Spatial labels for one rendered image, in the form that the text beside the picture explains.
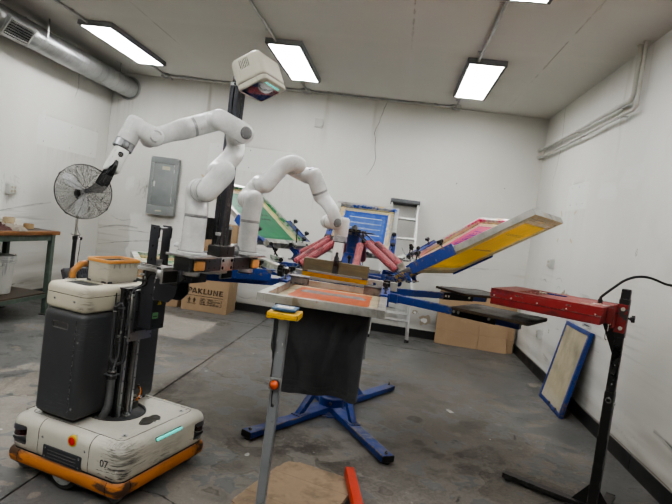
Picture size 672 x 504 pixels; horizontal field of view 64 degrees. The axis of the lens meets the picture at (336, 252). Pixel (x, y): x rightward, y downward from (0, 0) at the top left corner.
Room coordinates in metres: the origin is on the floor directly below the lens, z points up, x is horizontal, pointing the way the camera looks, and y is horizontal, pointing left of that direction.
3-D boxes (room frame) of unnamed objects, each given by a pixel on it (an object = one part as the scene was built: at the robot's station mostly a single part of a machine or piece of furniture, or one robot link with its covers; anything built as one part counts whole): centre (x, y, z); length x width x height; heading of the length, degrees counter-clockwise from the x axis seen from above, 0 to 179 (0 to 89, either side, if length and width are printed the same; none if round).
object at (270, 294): (2.78, 0.00, 0.97); 0.79 x 0.58 x 0.04; 174
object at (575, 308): (2.99, -1.26, 1.06); 0.61 x 0.46 x 0.12; 54
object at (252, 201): (2.66, 0.45, 1.37); 0.13 x 0.10 x 0.16; 29
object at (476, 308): (3.44, -0.65, 0.91); 1.34 x 0.40 x 0.08; 54
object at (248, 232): (2.66, 0.45, 1.21); 0.16 x 0.13 x 0.15; 69
